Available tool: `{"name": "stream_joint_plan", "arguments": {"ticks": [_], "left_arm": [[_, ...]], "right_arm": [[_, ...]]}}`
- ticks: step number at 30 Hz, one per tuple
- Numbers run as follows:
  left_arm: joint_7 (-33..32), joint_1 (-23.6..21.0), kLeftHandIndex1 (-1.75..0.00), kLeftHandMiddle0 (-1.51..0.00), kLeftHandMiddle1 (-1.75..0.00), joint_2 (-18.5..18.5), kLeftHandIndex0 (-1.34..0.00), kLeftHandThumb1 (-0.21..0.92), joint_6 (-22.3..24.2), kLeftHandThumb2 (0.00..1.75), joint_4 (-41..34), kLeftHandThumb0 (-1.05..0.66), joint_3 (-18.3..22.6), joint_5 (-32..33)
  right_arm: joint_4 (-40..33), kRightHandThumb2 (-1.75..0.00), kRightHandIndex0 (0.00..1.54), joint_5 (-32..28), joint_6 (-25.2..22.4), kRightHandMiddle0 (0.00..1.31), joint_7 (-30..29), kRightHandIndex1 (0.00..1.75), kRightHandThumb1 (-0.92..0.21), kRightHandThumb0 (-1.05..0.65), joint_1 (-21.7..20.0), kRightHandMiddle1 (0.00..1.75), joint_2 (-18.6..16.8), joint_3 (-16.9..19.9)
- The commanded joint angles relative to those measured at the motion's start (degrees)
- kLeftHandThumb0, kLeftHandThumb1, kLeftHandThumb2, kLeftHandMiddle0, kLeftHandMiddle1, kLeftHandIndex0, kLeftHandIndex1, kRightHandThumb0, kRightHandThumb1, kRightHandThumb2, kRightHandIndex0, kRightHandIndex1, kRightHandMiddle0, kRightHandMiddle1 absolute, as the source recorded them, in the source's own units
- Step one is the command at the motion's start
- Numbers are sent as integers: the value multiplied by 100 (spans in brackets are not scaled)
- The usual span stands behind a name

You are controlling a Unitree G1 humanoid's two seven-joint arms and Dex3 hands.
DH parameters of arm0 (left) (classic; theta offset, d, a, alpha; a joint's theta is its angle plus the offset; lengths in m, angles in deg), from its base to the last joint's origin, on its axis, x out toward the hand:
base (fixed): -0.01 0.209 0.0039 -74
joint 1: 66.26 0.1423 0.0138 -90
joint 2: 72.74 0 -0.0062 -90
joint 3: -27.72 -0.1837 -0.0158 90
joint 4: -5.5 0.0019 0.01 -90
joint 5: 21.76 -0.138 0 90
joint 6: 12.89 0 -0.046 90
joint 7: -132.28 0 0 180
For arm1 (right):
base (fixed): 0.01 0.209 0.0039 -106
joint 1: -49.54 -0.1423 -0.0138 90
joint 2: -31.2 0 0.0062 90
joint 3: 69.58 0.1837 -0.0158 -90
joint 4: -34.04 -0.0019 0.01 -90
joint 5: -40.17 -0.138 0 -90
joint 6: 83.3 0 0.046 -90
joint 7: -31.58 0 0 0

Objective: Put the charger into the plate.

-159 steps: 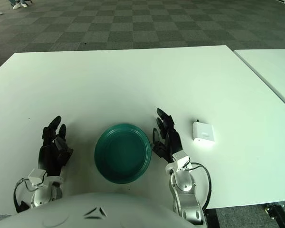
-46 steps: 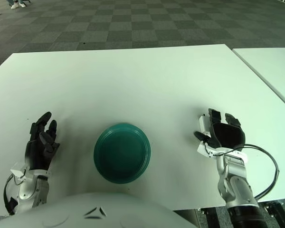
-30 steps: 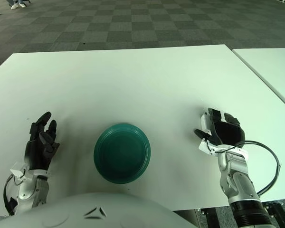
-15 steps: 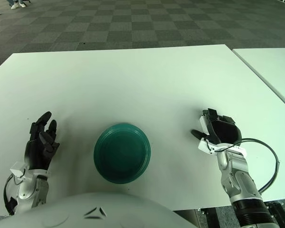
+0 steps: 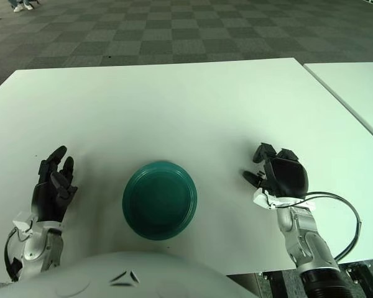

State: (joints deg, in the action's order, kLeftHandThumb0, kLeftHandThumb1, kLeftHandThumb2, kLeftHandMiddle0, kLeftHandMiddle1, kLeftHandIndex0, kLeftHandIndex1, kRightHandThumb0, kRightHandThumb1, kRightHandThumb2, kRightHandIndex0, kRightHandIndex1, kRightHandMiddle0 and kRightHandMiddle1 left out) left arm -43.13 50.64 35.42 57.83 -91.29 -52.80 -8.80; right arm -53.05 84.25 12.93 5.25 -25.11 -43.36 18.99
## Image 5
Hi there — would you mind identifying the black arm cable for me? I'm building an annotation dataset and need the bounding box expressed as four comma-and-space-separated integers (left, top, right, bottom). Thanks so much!
273, 191, 363, 261
3, 228, 22, 282

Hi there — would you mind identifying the white side table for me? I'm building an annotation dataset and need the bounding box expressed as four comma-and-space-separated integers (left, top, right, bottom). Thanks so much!
303, 61, 373, 142

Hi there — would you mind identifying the green round plate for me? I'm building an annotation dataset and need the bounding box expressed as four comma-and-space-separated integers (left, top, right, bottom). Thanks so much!
122, 160, 199, 242

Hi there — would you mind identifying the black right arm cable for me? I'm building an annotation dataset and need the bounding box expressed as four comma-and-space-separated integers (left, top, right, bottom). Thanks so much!
273, 191, 363, 261

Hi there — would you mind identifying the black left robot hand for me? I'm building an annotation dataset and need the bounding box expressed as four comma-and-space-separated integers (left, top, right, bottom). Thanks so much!
30, 145, 79, 224

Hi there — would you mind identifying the black table base frame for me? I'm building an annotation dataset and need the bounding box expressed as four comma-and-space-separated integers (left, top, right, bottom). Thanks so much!
256, 260, 373, 298

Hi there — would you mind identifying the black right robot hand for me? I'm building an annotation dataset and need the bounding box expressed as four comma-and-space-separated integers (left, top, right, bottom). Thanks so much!
242, 142, 310, 199

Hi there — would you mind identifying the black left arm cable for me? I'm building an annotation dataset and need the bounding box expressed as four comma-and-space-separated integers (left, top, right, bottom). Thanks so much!
3, 228, 22, 282

